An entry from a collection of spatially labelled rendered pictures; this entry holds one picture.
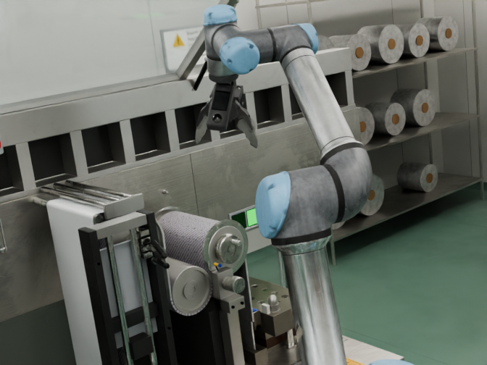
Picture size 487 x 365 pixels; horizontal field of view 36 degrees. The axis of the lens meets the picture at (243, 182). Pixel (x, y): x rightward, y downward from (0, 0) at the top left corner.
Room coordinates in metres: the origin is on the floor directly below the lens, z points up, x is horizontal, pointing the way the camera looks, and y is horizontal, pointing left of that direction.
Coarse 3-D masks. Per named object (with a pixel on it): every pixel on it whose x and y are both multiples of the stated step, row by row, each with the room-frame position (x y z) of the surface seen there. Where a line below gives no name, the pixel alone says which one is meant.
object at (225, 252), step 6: (228, 234) 1.84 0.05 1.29; (222, 240) 1.81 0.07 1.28; (228, 240) 1.82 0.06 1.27; (216, 246) 1.81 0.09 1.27; (222, 246) 1.81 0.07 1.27; (228, 246) 1.82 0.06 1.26; (234, 246) 1.83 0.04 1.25; (240, 246) 1.84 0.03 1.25; (216, 252) 1.81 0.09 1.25; (222, 252) 1.81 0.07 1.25; (228, 252) 1.82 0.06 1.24; (234, 252) 1.83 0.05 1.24; (240, 252) 1.84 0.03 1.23; (222, 258) 1.80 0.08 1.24; (228, 258) 1.82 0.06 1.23; (234, 258) 1.83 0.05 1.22
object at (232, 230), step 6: (162, 216) 2.03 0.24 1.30; (222, 228) 1.83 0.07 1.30; (228, 228) 1.85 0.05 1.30; (234, 228) 1.86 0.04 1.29; (216, 234) 1.82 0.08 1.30; (222, 234) 1.83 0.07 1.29; (234, 234) 1.86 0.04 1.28; (240, 234) 1.87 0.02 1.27; (210, 240) 1.81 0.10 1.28; (216, 240) 1.82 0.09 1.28; (210, 246) 1.81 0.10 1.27; (210, 252) 1.80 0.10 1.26; (210, 258) 1.80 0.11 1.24; (216, 258) 1.81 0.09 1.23; (240, 258) 1.86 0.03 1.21; (222, 264) 1.82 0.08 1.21; (228, 264) 1.84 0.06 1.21; (234, 264) 1.85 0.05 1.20
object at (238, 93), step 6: (210, 78) 1.76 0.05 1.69; (216, 78) 1.74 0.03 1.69; (222, 78) 1.74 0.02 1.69; (228, 78) 1.74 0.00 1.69; (234, 78) 1.75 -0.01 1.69; (222, 84) 1.78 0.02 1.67; (228, 84) 1.77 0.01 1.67; (234, 84) 1.81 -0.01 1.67; (240, 90) 1.81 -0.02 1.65; (210, 96) 1.79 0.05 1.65; (234, 96) 1.78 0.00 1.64; (240, 96) 1.80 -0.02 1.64; (210, 102) 1.78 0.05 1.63; (234, 102) 1.77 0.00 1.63; (234, 108) 1.77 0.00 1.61; (234, 114) 1.78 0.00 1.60; (228, 120) 1.79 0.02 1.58
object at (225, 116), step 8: (216, 88) 1.76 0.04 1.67; (224, 88) 1.76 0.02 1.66; (232, 88) 1.76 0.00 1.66; (216, 96) 1.75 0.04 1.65; (224, 96) 1.74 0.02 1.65; (232, 96) 1.75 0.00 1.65; (216, 104) 1.73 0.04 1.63; (224, 104) 1.73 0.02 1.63; (216, 112) 1.72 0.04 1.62; (224, 112) 1.72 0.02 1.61; (208, 120) 1.71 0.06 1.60; (216, 120) 1.70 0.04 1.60; (224, 120) 1.70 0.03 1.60; (208, 128) 1.71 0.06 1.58; (216, 128) 1.71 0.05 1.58; (224, 128) 1.70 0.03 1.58
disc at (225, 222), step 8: (216, 224) 1.83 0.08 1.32; (224, 224) 1.84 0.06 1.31; (232, 224) 1.86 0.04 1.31; (240, 224) 1.87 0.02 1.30; (208, 232) 1.81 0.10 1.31; (208, 240) 1.81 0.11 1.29; (208, 248) 1.80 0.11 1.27; (208, 256) 1.80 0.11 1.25; (208, 264) 1.80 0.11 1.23; (240, 264) 1.86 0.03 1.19
